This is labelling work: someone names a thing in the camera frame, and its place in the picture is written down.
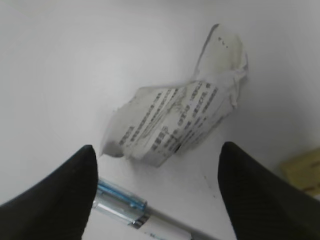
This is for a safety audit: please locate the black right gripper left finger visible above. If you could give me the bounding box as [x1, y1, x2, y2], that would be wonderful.
[0, 145, 98, 240]

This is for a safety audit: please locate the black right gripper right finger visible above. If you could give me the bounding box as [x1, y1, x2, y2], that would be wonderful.
[217, 141, 320, 240]

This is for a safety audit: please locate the blue grip mechanical pencil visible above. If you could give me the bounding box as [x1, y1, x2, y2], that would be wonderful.
[92, 178, 214, 240]

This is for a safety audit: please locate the white paper receipt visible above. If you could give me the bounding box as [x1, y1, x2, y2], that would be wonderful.
[100, 24, 248, 167]

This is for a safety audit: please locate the yellow eraser right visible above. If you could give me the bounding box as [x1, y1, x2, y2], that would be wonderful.
[280, 148, 320, 197]

